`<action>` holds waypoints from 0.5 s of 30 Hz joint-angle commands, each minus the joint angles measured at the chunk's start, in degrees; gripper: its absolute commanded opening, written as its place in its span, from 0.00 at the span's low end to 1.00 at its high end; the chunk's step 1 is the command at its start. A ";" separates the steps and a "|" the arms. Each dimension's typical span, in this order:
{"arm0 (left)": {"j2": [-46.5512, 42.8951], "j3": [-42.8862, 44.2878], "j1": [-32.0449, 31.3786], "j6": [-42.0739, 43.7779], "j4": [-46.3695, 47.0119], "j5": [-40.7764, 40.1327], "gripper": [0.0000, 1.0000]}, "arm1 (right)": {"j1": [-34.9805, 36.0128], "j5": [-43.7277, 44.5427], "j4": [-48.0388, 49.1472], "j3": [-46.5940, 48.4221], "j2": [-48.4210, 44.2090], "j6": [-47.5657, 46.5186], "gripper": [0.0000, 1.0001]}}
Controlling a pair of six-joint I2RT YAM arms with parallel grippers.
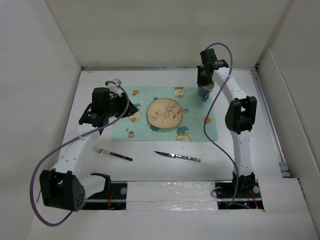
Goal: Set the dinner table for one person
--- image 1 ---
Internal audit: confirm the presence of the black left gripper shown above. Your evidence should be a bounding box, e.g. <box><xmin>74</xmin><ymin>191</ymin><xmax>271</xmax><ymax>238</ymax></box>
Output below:
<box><xmin>104</xmin><ymin>92</ymin><xmax>137</xmax><ymax>119</ymax></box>

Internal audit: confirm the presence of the purple mug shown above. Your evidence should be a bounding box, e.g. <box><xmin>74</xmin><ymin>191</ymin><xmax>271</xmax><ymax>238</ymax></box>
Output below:
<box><xmin>197</xmin><ymin>82</ymin><xmax>215</xmax><ymax>102</ymax></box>

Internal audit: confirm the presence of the green cartoon print cloth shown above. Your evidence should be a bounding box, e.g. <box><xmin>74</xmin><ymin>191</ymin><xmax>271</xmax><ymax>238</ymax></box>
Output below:
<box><xmin>111</xmin><ymin>86</ymin><xmax>218</xmax><ymax>142</ymax></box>

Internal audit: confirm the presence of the round bird pattern plate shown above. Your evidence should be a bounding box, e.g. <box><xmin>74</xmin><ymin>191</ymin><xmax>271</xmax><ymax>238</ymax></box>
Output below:
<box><xmin>146</xmin><ymin>98</ymin><xmax>183</xmax><ymax>129</ymax></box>

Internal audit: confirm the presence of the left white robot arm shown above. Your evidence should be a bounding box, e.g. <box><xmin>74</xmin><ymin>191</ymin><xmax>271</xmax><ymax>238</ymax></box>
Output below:
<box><xmin>39</xmin><ymin>83</ymin><xmax>138</xmax><ymax>212</ymax></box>

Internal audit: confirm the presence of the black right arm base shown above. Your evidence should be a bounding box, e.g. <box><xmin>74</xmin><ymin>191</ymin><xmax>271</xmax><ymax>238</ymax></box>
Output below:
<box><xmin>210</xmin><ymin>177</ymin><xmax>264</xmax><ymax>210</ymax></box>

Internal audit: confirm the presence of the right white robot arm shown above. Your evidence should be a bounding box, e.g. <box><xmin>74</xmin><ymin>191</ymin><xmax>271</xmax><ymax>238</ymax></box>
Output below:
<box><xmin>197</xmin><ymin>65</ymin><xmax>257</xmax><ymax>197</ymax></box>

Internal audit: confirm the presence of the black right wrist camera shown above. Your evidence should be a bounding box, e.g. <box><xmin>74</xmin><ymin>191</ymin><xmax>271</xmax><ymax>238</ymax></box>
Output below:
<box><xmin>200</xmin><ymin>48</ymin><xmax>218</xmax><ymax>66</ymax></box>

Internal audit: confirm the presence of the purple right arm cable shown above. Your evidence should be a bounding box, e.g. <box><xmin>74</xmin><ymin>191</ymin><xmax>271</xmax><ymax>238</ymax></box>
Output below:
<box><xmin>202</xmin><ymin>42</ymin><xmax>240</xmax><ymax>207</ymax></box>

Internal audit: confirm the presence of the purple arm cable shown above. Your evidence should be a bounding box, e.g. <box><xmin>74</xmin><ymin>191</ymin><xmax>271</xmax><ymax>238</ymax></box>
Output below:
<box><xmin>29</xmin><ymin>80</ymin><xmax>130</xmax><ymax>227</ymax></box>
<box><xmin>202</xmin><ymin>42</ymin><xmax>240</xmax><ymax>207</ymax></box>

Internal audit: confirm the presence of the fork with black handle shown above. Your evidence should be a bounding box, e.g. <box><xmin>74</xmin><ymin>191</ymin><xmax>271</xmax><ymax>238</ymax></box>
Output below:
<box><xmin>92</xmin><ymin>146</ymin><xmax>133</xmax><ymax>162</ymax></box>

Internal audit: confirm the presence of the knife with patterned handle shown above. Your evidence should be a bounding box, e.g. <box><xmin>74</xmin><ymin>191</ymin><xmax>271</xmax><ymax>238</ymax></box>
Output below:
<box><xmin>155</xmin><ymin>151</ymin><xmax>201</xmax><ymax>162</ymax></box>

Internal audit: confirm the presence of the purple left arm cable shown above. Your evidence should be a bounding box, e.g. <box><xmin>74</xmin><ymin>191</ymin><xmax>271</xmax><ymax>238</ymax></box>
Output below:
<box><xmin>29</xmin><ymin>80</ymin><xmax>130</xmax><ymax>227</ymax></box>

